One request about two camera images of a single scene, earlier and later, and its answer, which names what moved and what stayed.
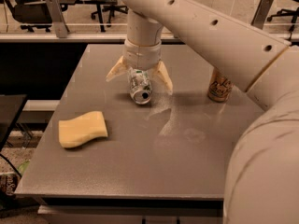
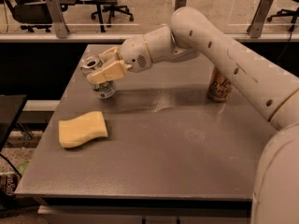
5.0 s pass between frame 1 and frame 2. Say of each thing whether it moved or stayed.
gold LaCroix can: stayed
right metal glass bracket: stayed
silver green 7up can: moved
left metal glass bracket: stayed
